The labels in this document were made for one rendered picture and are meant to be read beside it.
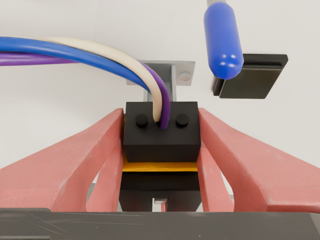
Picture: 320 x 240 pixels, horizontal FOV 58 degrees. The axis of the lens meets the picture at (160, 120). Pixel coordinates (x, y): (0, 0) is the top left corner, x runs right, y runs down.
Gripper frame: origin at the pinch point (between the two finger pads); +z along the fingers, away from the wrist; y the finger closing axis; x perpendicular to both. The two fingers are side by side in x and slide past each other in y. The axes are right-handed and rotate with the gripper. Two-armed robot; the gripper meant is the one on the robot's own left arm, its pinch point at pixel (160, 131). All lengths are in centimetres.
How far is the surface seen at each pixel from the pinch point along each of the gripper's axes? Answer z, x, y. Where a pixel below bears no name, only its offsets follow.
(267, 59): 7.0, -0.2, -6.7
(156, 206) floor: 78, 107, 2
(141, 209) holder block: 0.1, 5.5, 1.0
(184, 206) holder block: -0.1, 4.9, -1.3
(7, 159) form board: 14.1, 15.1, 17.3
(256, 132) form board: 11.7, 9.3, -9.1
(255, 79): 7.0, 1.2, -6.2
